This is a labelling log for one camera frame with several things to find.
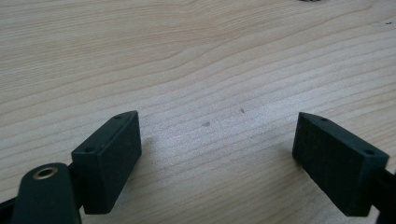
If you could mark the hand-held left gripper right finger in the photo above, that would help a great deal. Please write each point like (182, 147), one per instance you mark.
(337, 168)

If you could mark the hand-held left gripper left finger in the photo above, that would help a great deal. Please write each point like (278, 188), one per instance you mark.
(107, 168)

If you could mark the small dark object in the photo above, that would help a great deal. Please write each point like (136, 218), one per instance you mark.
(309, 0)

